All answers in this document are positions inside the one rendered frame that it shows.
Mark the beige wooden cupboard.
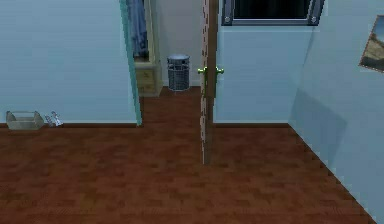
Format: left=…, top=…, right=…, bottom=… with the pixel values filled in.
left=133, top=0, right=164, bottom=98

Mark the brown wooden room door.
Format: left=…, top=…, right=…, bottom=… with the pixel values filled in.
left=199, top=0, right=220, bottom=166

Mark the dark framed window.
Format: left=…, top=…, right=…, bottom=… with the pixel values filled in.
left=221, top=0, right=326, bottom=27

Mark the small grey white object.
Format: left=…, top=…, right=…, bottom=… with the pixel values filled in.
left=45, top=111, right=64, bottom=128

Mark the grey wire mesh bin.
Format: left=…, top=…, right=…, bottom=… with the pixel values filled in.
left=166, top=53, right=191, bottom=92

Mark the blue hanging cloth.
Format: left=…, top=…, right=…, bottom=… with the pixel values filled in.
left=127, top=0, right=149, bottom=58

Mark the framed landscape picture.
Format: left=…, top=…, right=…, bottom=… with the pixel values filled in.
left=358, top=14, right=384, bottom=73

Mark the beige open box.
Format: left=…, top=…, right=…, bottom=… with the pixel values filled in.
left=5, top=110, right=45, bottom=131

